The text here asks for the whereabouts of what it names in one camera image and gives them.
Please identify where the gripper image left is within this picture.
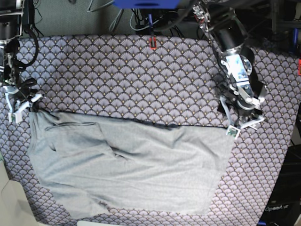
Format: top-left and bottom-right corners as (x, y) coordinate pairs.
(4, 79), (40, 113)

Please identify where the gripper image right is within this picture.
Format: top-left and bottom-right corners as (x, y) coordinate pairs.
(218, 93), (262, 120)

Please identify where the light grey T-shirt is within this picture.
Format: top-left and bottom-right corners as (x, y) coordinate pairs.
(28, 111), (235, 219)

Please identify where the fan-patterned purple tablecloth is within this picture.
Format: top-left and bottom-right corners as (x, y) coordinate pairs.
(0, 34), (301, 226)

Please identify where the red black table clamp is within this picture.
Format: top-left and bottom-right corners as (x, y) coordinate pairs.
(150, 36), (157, 50)

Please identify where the white board at corner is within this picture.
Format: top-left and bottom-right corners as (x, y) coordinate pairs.
(0, 161), (38, 226)

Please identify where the black OpenArm box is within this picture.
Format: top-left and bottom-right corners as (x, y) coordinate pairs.
(262, 145), (301, 226)

